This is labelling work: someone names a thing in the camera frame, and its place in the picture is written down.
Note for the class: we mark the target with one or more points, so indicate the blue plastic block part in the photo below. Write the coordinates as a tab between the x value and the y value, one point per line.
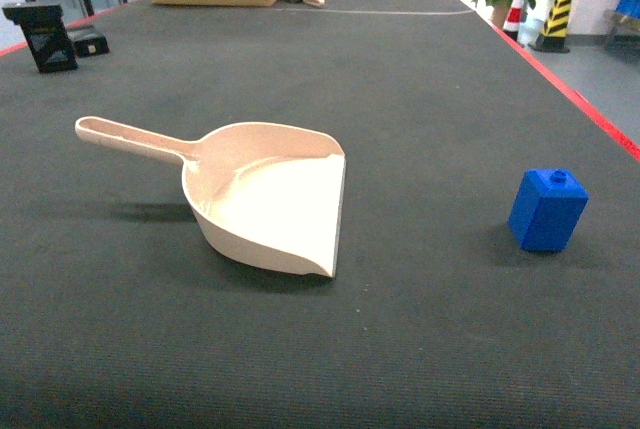
547	209

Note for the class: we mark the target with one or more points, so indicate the flat black box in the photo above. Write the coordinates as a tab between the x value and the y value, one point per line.
87	41

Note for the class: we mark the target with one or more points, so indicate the beige plastic dustpan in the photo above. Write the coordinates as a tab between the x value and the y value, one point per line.
264	194

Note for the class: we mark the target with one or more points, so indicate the yellow black traffic cone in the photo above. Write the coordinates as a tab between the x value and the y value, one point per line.
552	37

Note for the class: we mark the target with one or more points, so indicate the black stand box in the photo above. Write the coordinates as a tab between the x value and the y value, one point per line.
45	34

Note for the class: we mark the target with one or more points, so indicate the red white traffic cone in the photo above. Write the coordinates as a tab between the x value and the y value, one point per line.
511	25

